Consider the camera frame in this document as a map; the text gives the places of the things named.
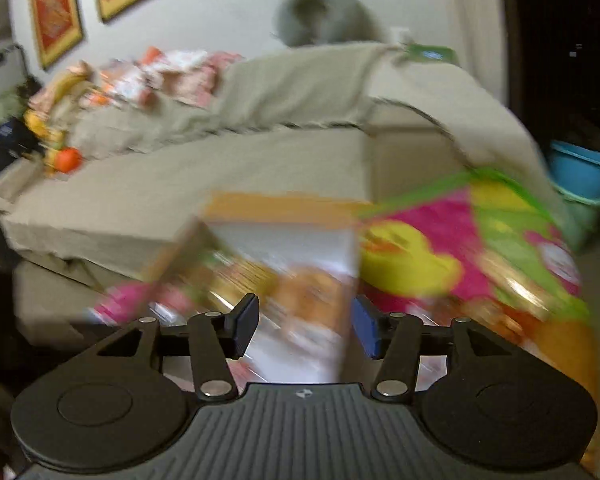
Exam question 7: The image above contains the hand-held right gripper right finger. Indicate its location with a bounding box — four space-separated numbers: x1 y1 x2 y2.
355 295 507 404

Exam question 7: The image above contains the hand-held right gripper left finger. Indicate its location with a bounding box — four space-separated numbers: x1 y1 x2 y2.
97 294 261 404

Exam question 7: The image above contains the pink cardboard box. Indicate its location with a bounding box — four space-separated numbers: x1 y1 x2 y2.
145 191 377 386

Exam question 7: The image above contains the colourful cartoon play mat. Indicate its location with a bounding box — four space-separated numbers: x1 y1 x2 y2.
90 167 599 466

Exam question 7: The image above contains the beige sofa with cover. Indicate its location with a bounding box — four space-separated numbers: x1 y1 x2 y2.
0 42 567 283

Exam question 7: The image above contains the tan leather sofa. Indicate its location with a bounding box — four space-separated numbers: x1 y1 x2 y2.
10 102 477 347

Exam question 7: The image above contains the green plastic basin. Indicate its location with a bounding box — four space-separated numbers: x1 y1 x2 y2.
555 192 600 252

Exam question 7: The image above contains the orange toy ball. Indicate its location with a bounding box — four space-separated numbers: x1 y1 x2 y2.
55 146 84 174

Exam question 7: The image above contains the blue plastic basin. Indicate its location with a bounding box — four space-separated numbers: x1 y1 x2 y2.
549 140 600 202

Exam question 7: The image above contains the white patterned baby garment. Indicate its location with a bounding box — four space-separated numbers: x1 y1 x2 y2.
99 57 157 102

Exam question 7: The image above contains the green digital clock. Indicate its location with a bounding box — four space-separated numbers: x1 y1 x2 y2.
405 42 459 67

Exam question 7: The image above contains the yellow cloth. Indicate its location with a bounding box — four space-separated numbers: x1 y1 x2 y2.
27 67 97 112

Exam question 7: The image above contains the grey neck pillow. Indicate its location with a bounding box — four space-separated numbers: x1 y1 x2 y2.
272 0 389 49

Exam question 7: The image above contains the cream curtain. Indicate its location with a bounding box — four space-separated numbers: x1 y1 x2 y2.
450 0 512 106

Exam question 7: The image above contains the small red framed picture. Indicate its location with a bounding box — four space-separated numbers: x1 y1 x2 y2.
26 0 86 72

